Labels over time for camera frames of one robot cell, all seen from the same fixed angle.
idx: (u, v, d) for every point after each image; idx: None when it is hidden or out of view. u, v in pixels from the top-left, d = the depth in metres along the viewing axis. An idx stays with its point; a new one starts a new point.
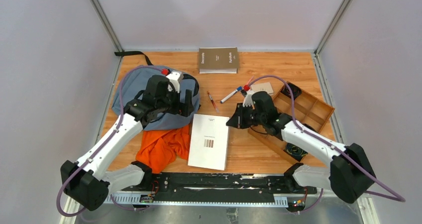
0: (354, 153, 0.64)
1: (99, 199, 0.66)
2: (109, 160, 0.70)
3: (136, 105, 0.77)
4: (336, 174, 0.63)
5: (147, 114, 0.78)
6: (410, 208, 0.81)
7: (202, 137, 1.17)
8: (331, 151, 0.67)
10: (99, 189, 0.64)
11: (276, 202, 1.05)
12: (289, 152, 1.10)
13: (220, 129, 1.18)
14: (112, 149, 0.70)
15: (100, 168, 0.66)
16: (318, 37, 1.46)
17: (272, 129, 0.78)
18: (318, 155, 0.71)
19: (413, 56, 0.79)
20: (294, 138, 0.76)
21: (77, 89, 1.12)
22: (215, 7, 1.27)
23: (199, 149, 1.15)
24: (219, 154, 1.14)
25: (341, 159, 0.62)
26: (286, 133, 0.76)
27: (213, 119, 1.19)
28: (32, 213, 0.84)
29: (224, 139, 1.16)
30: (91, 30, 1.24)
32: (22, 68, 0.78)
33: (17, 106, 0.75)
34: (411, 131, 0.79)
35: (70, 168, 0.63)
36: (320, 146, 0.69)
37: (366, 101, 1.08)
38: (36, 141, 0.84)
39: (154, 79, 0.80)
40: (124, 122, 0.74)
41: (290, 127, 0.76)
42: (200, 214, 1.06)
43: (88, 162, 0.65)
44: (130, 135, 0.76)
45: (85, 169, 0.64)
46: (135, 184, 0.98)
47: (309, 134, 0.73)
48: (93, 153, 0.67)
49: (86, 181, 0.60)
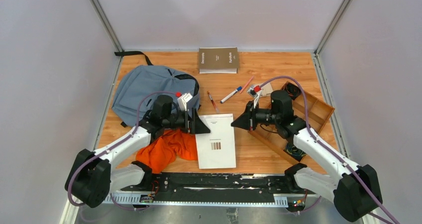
0: (366, 175, 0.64)
1: (99, 197, 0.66)
2: (120, 158, 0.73)
3: (145, 123, 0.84)
4: (343, 190, 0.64)
5: (156, 132, 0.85)
6: (409, 207, 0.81)
7: (208, 141, 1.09)
8: (342, 167, 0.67)
10: (105, 183, 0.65)
11: (277, 202, 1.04)
12: (289, 152, 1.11)
13: (225, 128, 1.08)
14: (125, 149, 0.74)
15: (113, 161, 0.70)
16: (318, 37, 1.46)
17: (285, 132, 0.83)
18: (329, 169, 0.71)
19: (413, 55, 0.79)
20: (305, 147, 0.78)
21: (77, 89, 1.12)
22: (215, 7, 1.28)
23: (208, 152, 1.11)
24: (226, 155, 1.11)
25: (351, 178, 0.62)
26: (299, 139, 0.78)
27: (215, 120, 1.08)
28: (32, 213, 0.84)
29: (231, 139, 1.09)
30: (91, 31, 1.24)
32: (22, 67, 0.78)
33: (16, 105, 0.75)
34: (410, 130, 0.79)
35: (86, 157, 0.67)
36: (331, 161, 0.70)
37: (365, 101, 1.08)
38: (35, 140, 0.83)
39: (159, 101, 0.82)
40: (139, 131, 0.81)
41: (303, 134, 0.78)
42: (200, 214, 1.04)
43: (106, 152, 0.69)
44: (140, 144, 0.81)
45: (102, 158, 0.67)
46: (135, 184, 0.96)
47: (322, 145, 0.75)
48: (110, 147, 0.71)
49: (101, 168, 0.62)
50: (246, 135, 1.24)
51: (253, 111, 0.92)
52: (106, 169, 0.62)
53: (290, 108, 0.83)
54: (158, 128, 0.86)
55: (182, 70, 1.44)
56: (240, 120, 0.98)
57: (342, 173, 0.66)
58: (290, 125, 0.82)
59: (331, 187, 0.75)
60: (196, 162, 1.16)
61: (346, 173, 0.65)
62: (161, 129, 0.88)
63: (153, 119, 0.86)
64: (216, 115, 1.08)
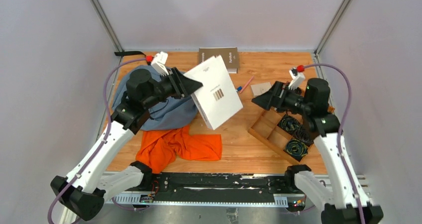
0: (370, 214, 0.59)
1: (94, 208, 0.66)
2: (100, 171, 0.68)
3: (123, 112, 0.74)
4: (337, 217, 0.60)
5: (137, 120, 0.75)
6: (409, 207, 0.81)
7: (210, 92, 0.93)
8: (352, 197, 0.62)
10: (93, 199, 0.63)
11: (276, 202, 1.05)
12: (289, 152, 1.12)
13: (218, 71, 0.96)
14: (101, 162, 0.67)
15: (91, 182, 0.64)
16: (318, 37, 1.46)
17: (311, 125, 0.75)
18: (334, 191, 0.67)
19: (413, 55, 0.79)
20: (325, 154, 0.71)
21: (77, 89, 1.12)
22: (215, 7, 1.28)
23: (213, 104, 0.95)
24: (229, 102, 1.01)
25: (354, 212, 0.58)
26: (323, 144, 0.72)
27: (208, 67, 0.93)
28: (32, 213, 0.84)
29: (228, 82, 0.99)
30: (91, 31, 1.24)
32: (22, 68, 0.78)
33: (16, 105, 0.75)
34: (410, 130, 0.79)
35: (59, 186, 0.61)
36: (343, 185, 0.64)
37: (365, 101, 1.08)
38: (35, 141, 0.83)
39: (132, 82, 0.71)
40: (112, 131, 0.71)
41: (332, 141, 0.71)
42: (200, 214, 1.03)
43: (76, 177, 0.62)
44: (120, 143, 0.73)
45: (74, 185, 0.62)
46: (135, 185, 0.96)
47: (344, 162, 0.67)
48: (81, 168, 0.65)
49: (76, 198, 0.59)
50: (246, 135, 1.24)
51: (283, 94, 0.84)
52: (81, 199, 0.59)
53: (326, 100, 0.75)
54: (140, 114, 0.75)
55: (182, 70, 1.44)
56: (263, 97, 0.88)
57: (347, 203, 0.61)
58: (321, 121, 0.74)
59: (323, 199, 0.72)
60: (196, 162, 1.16)
61: (351, 204, 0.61)
62: (145, 115, 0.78)
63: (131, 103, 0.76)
64: (206, 61, 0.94)
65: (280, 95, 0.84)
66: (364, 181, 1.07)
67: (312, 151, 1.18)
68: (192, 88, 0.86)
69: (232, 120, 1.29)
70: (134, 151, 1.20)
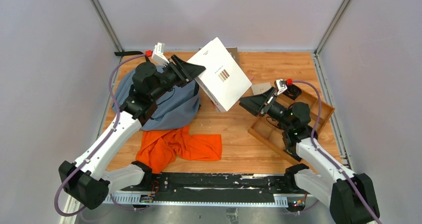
0: (361, 183, 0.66)
1: (99, 197, 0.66)
2: (107, 160, 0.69)
3: (131, 104, 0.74)
4: (336, 195, 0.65)
5: (146, 111, 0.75)
6: (409, 206, 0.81)
7: (214, 73, 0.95)
8: (338, 173, 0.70)
10: (99, 186, 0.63)
11: (276, 202, 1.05)
12: (289, 152, 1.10)
13: (219, 53, 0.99)
14: (109, 150, 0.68)
15: (98, 168, 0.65)
16: (318, 37, 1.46)
17: (289, 140, 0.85)
18: (326, 175, 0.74)
19: (413, 55, 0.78)
20: (305, 153, 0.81)
21: (77, 89, 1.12)
22: (215, 7, 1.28)
23: (220, 86, 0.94)
24: (235, 82, 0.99)
25: (346, 184, 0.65)
26: (301, 147, 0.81)
27: (207, 50, 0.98)
28: (32, 212, 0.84)
29: (233, 65, 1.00)
30: (91, 31, 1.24)
32: (21, 68, 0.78)
33: (16, 105, 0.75)
34: (410, 130, 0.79)
35: (68, 169, 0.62)
36: (328, 167, 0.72)
37: (365, 101, 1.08)
38: (34, 141, 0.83)
39: (138, 76, 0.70)
40: (122, 120, 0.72)
41: (306, 143, 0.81)
42: (200, 214, 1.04)
43: (85, 162, 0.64)
44: (129, 133, 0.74)
45: (83, 170, 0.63)
46: (135, 184, 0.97)
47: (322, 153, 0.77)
48: (90, 154, 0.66)
49: (84, 182, 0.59)
50: (246, 135, 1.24)
51: (271, 101, 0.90)
52: (88, 183, 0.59)
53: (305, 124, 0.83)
54: (148, 106, 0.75)
55: None
56: (254, 99, 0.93)
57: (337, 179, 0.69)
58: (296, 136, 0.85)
59: (327, 192, 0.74)
60: (196, 162, 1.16)
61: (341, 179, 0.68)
62: (153, 106, 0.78)
63: (140, 95, 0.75)
64: (205, 46, 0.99)
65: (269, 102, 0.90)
66: None
67: None
68: (195, 73, 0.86)
69: (232, 120, 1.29)
70: (134, 151, 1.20)
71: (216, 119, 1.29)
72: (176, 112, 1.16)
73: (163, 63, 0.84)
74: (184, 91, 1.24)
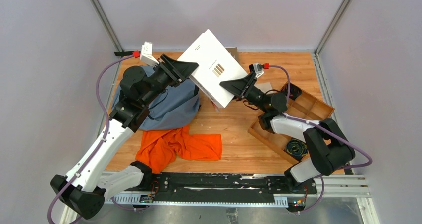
0: (326, 125, 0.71)
1: (95, 207, 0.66)
2: (100, 170, 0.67)
3: (121, 111, 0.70)
4: (309, 143, 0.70)
5: (137, 117, 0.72)
6: (408, 207, 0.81)
7: (208, 69, 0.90)
8: (306, 125, 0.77)
10: (93, 198, 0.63)
11: (276, 202, 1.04)
12: (289, 152, 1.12)
13: (211, 46, 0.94)
14: (100, 161, 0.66)
15: (90, 181, 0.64)
16: (319, 37, 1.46)
17: (265, 124, 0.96)
18: (299, 133, 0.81)
19: (413, 56, 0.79)
20: (279, 125, 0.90)
21: (77, 89, 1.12)
22: (215, 7, 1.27)
23: (216, 83, 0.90)
24: (232, 76, 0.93)
25: (312, 129, 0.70)
26: (274, 122, 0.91)
27: (198, 45, 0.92)
28: (32, 213, 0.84)
29: (227, 57, 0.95)
30: (91, 31, 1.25)
32: (21, 69, 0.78)
33: (15, 106, 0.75)
34: (410, 130, 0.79)
35: (59, 183, 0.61)
36: (297, 124, 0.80)
37: (364, 101, 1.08)
38: (34, 141, 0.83)
39: (125, 82, 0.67)
40: (111, 129, 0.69)
41: (277, 118, 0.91)
42: (200, 214, 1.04)
43: (76, 176, 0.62)
44: (120, 141, 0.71)
45: (74, 184, 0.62)
46: (135, 185, 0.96)
47: (291, 118, 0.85)
48: (81, 167, 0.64)
49: (77, 196, 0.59)
50: (246, 135, 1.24)
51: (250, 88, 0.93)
52: (80, 199, 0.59)
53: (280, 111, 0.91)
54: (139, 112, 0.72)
55: None
56: (235, 84, 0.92)
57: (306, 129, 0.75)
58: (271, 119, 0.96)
59: None
60: (196, 162, 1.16)
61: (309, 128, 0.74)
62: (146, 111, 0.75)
63: (130, 101, 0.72)
64: (196, 41, 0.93)
65: (248, 86, 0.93)
66: (364, 181, 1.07)
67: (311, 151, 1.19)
68: (187, 71, 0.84)
69: (232, 120, 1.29)
70: (133, 151, 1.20)
71: (215, 119, 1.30)
72: (176, 112, 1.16)
73: (153, 63, 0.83)
74: (184, 91, 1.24)
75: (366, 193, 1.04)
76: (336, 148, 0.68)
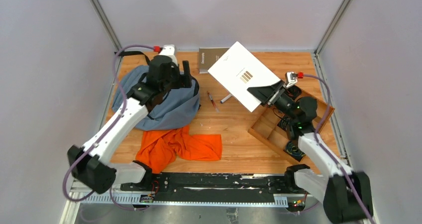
0: (358, 182, 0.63)
1: (107, 183, 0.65)
2: (114, 145, 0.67)
3: (138, 91, 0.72)
4: (330, 187, 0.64)
5: (152, 99, 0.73)
6: (408, 206, 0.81)
7: (235, 76, 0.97)
8: (336, 168, 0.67)
10: (106, 172, 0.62)
11: (276, 202, 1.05)
12: (289, 152, 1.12)
13: (241, 56, 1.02)
14: (117, 134, 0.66)
15: (106, 153, 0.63)
16: (319, 37, 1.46)
17: (292, 133, 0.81)
18: (324, 169, 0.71)
19: (413, 56, 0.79)
20: (307, 146, 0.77)
21: (77, 89, 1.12)
22: (215, 7, 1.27)
23: (244, 88, 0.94)
24: (260, 81, 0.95)
25: (341, 177, 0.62)
26: (302, 140, 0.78)
27: (228, 56, 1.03)
28: (31, 213, 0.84)
29: (256, 64, 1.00)
30: (91, 31, 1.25)
32: (22, 69, 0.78)
33: (16, 106, 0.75)
34: (410, 130, 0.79)
35: (76, 154, 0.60)
36: (327, 162, 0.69)
37: (364, 100, 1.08)
38: (35, 142, 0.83)
39: (155, 60, 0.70)
40: (129, 107, 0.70)
41: (308, 136, 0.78)
42: (200, 214, 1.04)
43: (94, 146, 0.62)
44: (134, 120, 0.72)
45: (91, 154, 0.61)
46: (136, 182, 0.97)
47: (323, 147, 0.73)
48: (98, 138, 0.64)
49: (93, 166, 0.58)
50: (246, 135, 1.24)
51: (279, 93, 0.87)
52: (97, 168, 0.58)
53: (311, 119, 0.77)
54: (155, 93, 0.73)
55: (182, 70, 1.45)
56: (263, 90, 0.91)
57: (333, 173, 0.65)
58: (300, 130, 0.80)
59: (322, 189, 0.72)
60: (196, 162, 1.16)
61: (337, 173, 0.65)
62: (159, 97, 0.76)
63: (149, 84, 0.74)
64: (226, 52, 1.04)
65: (276, 93, 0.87)
66: None
67: None
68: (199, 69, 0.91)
69: (232, 120, 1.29)
70: (133, 151, 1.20)
71: (215, 119, 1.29)
72: (176, 112, 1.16)
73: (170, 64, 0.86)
74: (184, 91, 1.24)
75: None
76: (354, 206, 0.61)
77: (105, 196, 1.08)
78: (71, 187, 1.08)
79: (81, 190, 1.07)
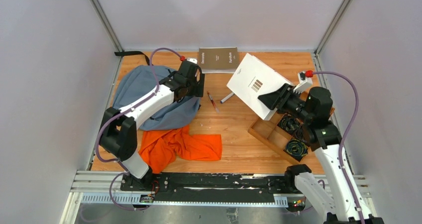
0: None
1: (128, 150, 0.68)
2: (143, 118, 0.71)
3: (168, 81, 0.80)
4: None
5: (178, 90, 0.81)
6: (407, 206, 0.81)
7: (248, 86, 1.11)
8: (354, 210, 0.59)
10: (132, 139, 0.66)
11: (276, 202, 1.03)
12: (289, 152, 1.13)
13: (252, 67, 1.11)
14: (149, 108, 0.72)
15: (139, 119, 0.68)
16: (319, 37, 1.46)
17: (311, 135, 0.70)
18: (337, 200, 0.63)
19: (413, 55, 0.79)
20: (325, 163, 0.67)
21: (77, 89, 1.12)
22: (215, 7, 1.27)
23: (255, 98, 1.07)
24: (269, 89, 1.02)
25: None
26: (323, 156, 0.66)
27: (241, 69, 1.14)
28: (32, 213, 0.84)
29: (264, 71, 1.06)
30: (91, 31, 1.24)
32: (22, 69, 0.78)
33: (15, 106, 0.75)
34: (410, 130, 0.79)
35: (113, 114, 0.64)
36: (345, 198, 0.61)
37: (363, 100, 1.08)
38: (34, 142, 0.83)
39: (186, 62, 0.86)
40: (161, 90, 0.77)
41: (331, 150, 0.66)
42: (200, 214, 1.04)
43: (131, 109, 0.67)
44: (162, 103, 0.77)
45: (127, 115, 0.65)
46: (137, 177, 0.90)
47: (345, 175, 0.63)
48: (135, 105, 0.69)
49: (127, 125, 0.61)
50: (246, 135, 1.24)
51: (287, 96, 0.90)
52: (132, 127, 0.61)
53: (327, 113, 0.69)
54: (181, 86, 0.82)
55: None
56: (270, 96, 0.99)
57: (349, 216, 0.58)
58: (321, 133, 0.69)
59: (325, 208, 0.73)
60: (197, 162, 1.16)
61: (353, 217, 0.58)
62: (183, 91, 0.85)
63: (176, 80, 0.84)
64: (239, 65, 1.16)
65: (281, 96, 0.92)
66: (365, 181, 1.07)
67: (312, 151, 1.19)
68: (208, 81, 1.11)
69: (232, 120, 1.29)
70: None
71: (215, 119, 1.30)
72: (176, 111, 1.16)
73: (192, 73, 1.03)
74: None
75: (366, 193, 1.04)
76: None
77: (105, 196, 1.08)
78: (72, 187, 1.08)
79: (81, 190, 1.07)
